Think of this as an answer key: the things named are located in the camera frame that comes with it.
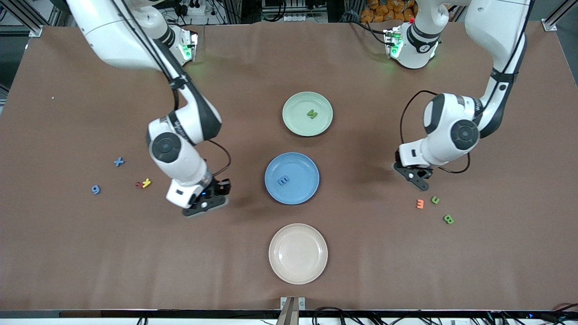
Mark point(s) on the black table edge rail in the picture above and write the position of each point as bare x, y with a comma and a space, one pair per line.
180, 313

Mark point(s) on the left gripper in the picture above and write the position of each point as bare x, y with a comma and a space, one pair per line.
399, 158

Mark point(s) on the blue plate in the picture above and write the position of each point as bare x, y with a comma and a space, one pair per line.
302, 189

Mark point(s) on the brown table cover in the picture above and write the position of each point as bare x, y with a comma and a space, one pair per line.
203, 253

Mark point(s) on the grey metal bracket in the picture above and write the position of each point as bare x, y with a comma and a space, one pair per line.
292, 311

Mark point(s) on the blue foam number nine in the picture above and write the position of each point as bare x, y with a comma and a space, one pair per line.
95, 187

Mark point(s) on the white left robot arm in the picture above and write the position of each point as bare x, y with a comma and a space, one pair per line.
440, 144

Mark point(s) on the blue foam letter E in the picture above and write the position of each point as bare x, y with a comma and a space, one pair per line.
283, 180

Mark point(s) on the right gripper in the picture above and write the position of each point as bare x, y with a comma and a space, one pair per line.
221, 185

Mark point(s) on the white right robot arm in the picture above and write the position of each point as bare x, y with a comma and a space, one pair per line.
180, 158

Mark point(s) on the light green plate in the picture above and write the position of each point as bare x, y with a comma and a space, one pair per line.
298, 122

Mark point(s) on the aluminium frame profile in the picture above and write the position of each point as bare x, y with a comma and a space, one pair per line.
550, 25
34, 30

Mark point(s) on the pale pink plate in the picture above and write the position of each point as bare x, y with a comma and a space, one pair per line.
298, 255

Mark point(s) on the orange objects pile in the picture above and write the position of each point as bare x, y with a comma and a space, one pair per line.
379, 11

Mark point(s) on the blue foam letter X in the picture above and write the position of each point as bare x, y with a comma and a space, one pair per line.
118, 161

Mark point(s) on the white power strip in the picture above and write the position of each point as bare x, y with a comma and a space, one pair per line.
195, 8
298, 18

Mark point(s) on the green foam letter S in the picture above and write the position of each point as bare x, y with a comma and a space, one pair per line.
312, 114

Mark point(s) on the green foam letter B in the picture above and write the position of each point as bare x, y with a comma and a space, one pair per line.
448, 219

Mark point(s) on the green foam letter U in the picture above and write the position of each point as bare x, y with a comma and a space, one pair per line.
435, 201

